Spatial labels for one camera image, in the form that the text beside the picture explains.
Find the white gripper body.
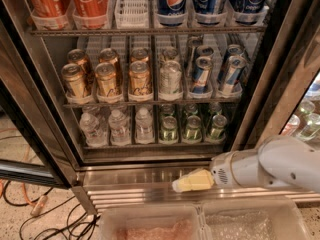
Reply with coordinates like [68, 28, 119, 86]
[210, 152, 237, 188]

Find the clear bin left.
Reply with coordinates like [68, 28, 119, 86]
[99, 204, 202, 240]

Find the clear bin right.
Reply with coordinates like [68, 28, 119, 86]
[200, 198, 312, 240]

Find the red bull can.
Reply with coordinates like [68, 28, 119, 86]
[218, 55, 247, 95]
[191, 56, 213, 94]

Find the red bull can front right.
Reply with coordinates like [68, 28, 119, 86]
[218, 55, 247, 95]

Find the gold can back left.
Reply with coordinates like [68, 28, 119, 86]
[67, 49, 94, 84]

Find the coca-cola can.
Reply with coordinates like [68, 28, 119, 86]
[31, 0, 70, 30]
[74, 0, 109, 29]

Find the water bottle front middle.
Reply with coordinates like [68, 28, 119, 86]
[108, 109, 130, 146]

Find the glass fridge door right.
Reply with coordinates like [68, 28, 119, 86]
[223, 0, 320, 151]

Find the orange cable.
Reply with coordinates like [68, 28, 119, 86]
[0, 127, 36, 208]

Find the gold can front left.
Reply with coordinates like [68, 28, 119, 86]
[61, 63, 93, 104]

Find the gold can back middle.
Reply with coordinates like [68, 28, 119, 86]
[98, 48, 124, 85]

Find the gold can front middle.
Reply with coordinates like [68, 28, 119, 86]
[95, 62, 121, 98]

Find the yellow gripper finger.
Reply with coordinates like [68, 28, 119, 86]
[172, 169, 214, 193]

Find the coca-cola can right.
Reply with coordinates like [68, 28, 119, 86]
[74, 0, 109, 29]

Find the glass fridge door left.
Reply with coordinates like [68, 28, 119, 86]
[0, 79, 70, 188]

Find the water bottle front left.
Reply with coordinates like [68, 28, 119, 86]
[80, 113, 107, 147]

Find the water bottle front right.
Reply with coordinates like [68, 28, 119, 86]
[135, 107, 154, 144]

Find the water bottle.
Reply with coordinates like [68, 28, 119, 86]
[108, 109, 130, 146]
[80, 113, 107, 147]
[135, 107, 154, 144]

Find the glass fridge door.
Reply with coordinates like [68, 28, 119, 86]
[223, 0, 320, 151]
[0, 79, 70, 188]

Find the green can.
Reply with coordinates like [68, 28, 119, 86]
[160, 116, 178, 144]
[183, 115, 202, 143]
[207, 115, 227, 141]

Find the gold can front right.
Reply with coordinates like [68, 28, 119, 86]
[128, 61, 152, 101]

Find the red bull can front left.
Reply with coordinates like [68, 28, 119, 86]
[191, 56, 213, 94]

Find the empty white plastic tray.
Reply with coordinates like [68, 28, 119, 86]
[114, 0, 149, 29]

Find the coca-cola can left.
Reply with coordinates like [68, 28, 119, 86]
[31, 0, 70, 30]

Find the silver white can front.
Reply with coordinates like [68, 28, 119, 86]
[159, 61, 182, 101]

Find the clear bin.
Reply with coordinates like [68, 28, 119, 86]
[99, 204, 202, 240]
[200, 198, 312, 240]

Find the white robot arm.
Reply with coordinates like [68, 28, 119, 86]
[172, 135, 320, 193]

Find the gold can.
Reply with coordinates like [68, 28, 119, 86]
[67, 49, 94, 84]
[95, 62, 121, 98]
[98, 48, 124, 85]
[130, 48, 150, 63]
[61, 63, 93, 104]
[128, 61, 152, 101]

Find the gold can back right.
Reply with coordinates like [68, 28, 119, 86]
[130, 48, 150, 63]

